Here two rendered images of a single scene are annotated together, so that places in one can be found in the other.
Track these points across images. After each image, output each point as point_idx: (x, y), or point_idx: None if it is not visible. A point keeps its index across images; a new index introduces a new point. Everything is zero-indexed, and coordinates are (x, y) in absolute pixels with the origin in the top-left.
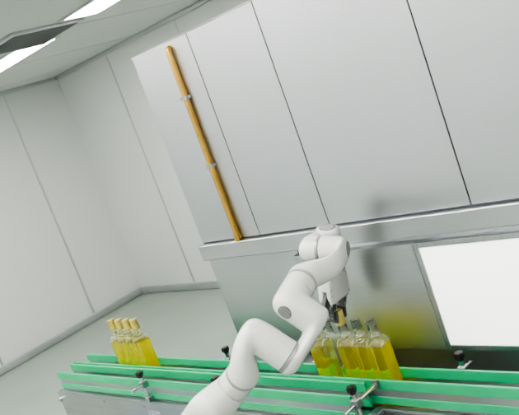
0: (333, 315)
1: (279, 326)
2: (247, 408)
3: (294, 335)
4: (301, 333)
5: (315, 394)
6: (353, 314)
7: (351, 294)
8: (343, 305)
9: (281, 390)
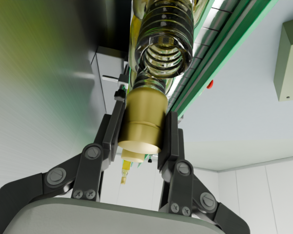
0: (183, 150)
1: (90, 134)
2: (171, 108)
3: (90, 119)
4: (88, 116)
5: (230, 57)
6: (47, 80)
7: (0, 129)
8: (106, 149)
9: (194, 100)
